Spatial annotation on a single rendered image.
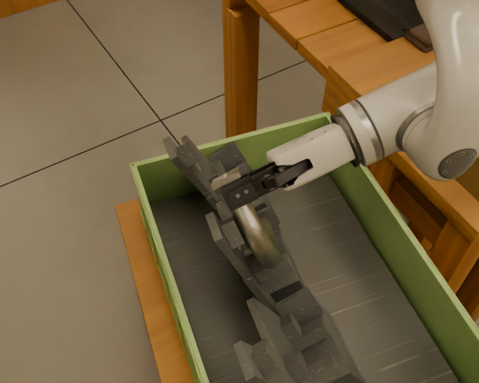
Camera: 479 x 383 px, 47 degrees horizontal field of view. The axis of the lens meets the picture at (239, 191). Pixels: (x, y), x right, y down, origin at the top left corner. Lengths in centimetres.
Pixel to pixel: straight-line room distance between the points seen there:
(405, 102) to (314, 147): 12
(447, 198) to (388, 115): 53
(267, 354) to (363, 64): 89
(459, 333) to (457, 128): 41
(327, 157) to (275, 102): 193
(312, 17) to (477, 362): 98
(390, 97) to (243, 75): 125
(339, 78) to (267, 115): 122
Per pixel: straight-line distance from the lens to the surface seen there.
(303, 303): 89
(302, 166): 68
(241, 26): 179
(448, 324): 96
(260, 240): 73
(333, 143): 68
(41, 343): 200
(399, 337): 100
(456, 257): 126
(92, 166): 240
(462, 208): 119
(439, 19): 64
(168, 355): 102
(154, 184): 110
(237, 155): 107
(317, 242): 107
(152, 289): 109
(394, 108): 70
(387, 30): 151
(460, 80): 62
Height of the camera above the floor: 173
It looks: 51 degrees down
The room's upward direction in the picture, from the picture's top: straight up
